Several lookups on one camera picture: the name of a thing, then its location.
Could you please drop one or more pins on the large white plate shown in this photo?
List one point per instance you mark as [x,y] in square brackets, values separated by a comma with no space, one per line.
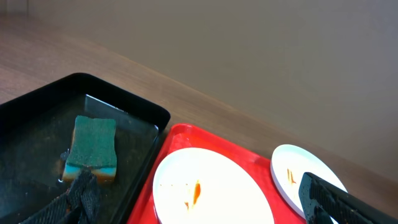
[195,185]

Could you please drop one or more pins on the green yellow sponge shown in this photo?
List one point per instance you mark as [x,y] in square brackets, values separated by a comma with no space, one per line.
[92,149]

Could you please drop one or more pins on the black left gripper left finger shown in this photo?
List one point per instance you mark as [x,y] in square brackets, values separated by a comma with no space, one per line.
[80,204]

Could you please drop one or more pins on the black water tray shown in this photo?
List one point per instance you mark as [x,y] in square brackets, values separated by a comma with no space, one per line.
[36,133]

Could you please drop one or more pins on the red plastic tray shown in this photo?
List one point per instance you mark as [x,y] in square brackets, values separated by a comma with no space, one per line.
[184,135]

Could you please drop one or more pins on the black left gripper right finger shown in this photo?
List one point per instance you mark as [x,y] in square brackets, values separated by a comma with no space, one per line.
[323,202]

